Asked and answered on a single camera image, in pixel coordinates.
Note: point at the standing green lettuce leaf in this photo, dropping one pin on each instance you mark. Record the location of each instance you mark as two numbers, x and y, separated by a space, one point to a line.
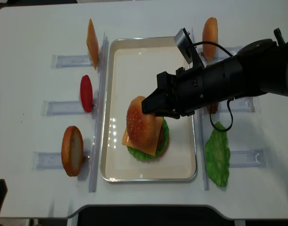
217 156

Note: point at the green lettuce leaf in burger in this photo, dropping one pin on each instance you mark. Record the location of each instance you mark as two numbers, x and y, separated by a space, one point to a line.
141 156

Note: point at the clear acrylic left rack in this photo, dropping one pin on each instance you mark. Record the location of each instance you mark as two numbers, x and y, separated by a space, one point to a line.
42 160

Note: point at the clear acrylic right rack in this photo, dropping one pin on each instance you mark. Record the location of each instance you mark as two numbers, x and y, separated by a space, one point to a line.
230 138

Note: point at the standing red tomato slice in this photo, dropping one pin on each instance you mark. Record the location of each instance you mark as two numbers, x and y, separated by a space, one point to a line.
86 94

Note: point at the white rectangular tray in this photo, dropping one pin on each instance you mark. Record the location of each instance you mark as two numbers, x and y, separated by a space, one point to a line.
132 69

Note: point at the clear acrylic rack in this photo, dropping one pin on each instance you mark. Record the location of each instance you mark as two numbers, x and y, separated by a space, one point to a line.
230 138
42 160

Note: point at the standing cheese slice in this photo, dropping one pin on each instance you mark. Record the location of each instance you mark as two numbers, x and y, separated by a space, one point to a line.
92 44

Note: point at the brown meat patty in burger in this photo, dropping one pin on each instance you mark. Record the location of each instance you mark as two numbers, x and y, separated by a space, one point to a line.
160 138

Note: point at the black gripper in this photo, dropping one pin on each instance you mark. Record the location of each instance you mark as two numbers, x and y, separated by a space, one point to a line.
176 95

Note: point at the standing brown meat patty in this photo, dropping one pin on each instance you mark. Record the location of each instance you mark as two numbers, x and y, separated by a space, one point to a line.
212 109

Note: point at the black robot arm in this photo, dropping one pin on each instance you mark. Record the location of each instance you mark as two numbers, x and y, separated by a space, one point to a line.
259 68

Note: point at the standing bun half left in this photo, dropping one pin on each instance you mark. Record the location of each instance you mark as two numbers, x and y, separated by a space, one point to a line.
72 151

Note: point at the cheese slice on burger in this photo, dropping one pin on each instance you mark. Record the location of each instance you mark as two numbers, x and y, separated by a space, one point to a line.
151 149

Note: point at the sesame bun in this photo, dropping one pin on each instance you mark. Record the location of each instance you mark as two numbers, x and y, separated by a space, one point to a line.
210 33
140 127

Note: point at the standing sesame bun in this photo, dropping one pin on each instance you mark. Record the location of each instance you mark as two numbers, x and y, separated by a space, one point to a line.
210 33

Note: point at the sesame top bun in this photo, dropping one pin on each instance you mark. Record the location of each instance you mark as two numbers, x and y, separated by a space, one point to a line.
140 127

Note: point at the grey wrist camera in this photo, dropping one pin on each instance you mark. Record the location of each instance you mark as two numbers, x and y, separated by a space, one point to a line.
184 43

